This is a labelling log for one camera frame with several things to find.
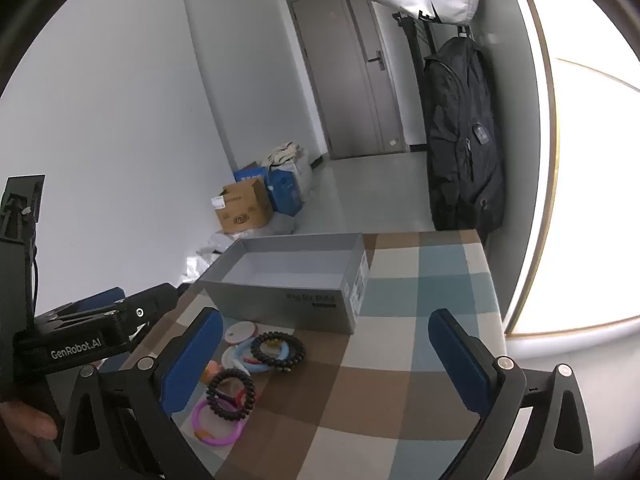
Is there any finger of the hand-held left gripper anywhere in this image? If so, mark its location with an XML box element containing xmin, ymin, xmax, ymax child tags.
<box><xmin>47</xmin><ymin>286</ymin><xmax>127</xmax><ymax>318</ymax></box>
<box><xmin>116</xmin><ymin>282</ymin><xmax>185</xmax><ymax>342</ymax></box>

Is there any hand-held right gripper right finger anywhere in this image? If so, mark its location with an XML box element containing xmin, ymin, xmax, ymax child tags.
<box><xmin>428</xmin><ymin>308</ymin><xmax>596</xmax><ymax>480</ymax></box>

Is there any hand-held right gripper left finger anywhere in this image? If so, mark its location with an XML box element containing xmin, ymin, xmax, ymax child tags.
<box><xmin>60</xmin><ymin>306</ymin><xmax>224</xmax><ymax>480</ymax></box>

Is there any plain white disc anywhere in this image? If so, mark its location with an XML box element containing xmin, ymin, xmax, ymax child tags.
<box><xmin>221</xmin><ymin>344</ymin><xmax>251</xmax><ymax>376</ymax></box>

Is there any black bead bracelet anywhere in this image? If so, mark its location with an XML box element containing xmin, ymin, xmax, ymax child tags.
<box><xmin>249</xmin><ymin>332</ymin><xmax>306</xmax><ymax>374</ymax></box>
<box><xmin>205</xmin><ymin>368</ymin><xmax>257</xmax><ymax>420</ymax></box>

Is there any white disc with pink rim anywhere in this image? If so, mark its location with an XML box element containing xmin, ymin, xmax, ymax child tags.
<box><xmin>227</xmin><ymin>321</ymin><xmax>259</xmax><ymax>346</ymax></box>

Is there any light blue ring bracelet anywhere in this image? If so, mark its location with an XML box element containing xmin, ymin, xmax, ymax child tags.
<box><xmin>234</xmin><ymin>337</ymin><xmax>292</xmax><ymax>374</ymax></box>

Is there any purple ring bracelet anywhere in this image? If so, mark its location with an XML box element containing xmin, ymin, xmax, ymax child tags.
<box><xmin>192</xmin><ymin>396</ymin><xmax>246</xmax><ymax>445</ymax></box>

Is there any red bracelet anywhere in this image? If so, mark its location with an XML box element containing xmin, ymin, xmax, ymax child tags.
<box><xmin>226</xmin><ymin>385</ymin><xmax>261</xmax><ymax>409</ymax></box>

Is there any grey cardboard box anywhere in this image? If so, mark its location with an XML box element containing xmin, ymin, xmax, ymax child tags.
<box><xmin>198</xmin><ymin>232</ymin><xmax>371</xmax><ymax>336</ymax></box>

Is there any person's left hand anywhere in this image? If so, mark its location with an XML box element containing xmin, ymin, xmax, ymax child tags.
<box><xmin>0</xmin><ymin>401</ymin><xmax>59</xmax><ymax>477</ymax></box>

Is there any white plastic wrap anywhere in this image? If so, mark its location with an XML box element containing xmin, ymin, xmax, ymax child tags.
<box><xmin>182</xmin><ymin>231</ymin><xmax>237</xmax><ymax>284</ymax></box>

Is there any checkered tablecloth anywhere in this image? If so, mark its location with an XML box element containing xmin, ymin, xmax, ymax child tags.
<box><xmin>120</xmin><ymin>230</ymin><xmax>508</xmax><ymax>480</ymax></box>

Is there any brown cardboard box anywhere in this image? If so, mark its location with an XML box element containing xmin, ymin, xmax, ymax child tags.
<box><xmin>215</xmin><ymin>176</ymin><xmax>275</xmax><ymax>235</ymax></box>

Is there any blue and white box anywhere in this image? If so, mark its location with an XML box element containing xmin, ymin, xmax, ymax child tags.
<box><xmin>233</xmin><ymin>162</ymin><xmax>267</xmax><ymax>184</ymax></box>

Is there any white bag with cloth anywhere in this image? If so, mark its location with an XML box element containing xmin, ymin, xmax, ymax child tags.
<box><xmin>262</xmin><ymin>142</ymin><xmax>316</xmax><ymax>196</ymax></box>

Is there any black backpack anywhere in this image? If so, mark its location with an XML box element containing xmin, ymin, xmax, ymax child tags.
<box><xmin>422</xmin><ymin>36</ymin><xmax>506</xmax><ymax>234</ymax></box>

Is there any gold framed lit mirror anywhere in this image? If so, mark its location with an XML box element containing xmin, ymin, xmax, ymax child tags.
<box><xmin>500</xmin><ymin>0</ymin><xmax>640</xmax><ymax>342</ymax></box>

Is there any grey door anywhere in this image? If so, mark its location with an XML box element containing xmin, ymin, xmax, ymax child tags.
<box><xmin>286</xmin><ymin>0</ymin><xmax>407</xmax><ymax>162</ymax></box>

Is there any black coat rack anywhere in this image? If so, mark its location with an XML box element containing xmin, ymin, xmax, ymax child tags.
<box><xmin>391</xmin><ymin>9</ymin><xmax>474</xmax><ymax>154</ymax></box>

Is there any black cable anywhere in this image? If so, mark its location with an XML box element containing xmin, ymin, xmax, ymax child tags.
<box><xmin>31</xmin><ymin>242</ymin><xmax>42</xmax><ymax>313</ymax></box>

